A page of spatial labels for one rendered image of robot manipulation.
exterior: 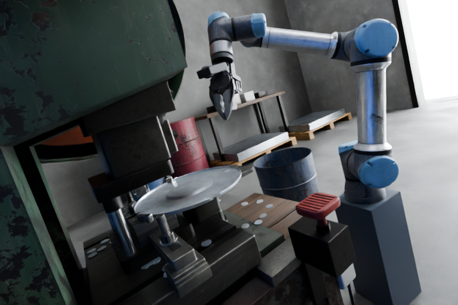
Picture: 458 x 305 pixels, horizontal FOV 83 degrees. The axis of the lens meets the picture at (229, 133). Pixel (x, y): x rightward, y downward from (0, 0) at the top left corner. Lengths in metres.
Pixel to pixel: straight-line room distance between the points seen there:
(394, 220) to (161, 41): 1.05
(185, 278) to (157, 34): 0.42
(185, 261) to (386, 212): 0.86
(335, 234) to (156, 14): 0.50
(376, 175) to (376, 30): 0.45
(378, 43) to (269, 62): 4.65
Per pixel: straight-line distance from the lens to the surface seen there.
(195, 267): 0.48
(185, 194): 0.66
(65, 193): 3.99
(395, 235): 1.24
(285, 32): 1.03
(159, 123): 0.60
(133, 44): 0.49
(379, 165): 0.95
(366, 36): 0.92
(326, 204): 0.49
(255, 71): 5.22
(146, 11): 0.52
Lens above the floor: 0.98
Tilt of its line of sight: 7 degrees down
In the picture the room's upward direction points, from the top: 16 degrees counter-clockwise
